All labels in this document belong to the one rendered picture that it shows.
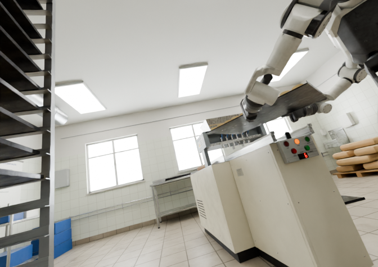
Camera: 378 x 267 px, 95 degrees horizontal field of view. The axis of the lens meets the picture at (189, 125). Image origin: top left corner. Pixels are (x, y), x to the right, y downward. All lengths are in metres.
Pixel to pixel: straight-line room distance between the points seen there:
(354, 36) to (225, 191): 1.38
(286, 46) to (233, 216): 1.47
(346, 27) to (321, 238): 1.04
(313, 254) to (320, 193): 0.32
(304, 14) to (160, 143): 4.58
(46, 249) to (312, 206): 1.25
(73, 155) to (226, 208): 4.52
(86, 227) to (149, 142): 2.45
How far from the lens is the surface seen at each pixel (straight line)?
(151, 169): 4.88
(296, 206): 1.24
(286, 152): 1.22
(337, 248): 1.40
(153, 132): 5.08
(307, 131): 1.40
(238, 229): 1.83
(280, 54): 0.70
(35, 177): 0.78
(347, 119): 6.17
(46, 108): 0.89
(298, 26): 0.70
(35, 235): 0.83
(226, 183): 1.77
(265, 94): 0.72
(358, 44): 1.00
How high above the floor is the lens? 0.73
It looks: 18 degrees up
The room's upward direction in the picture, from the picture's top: 14 degrees counter-clockwise
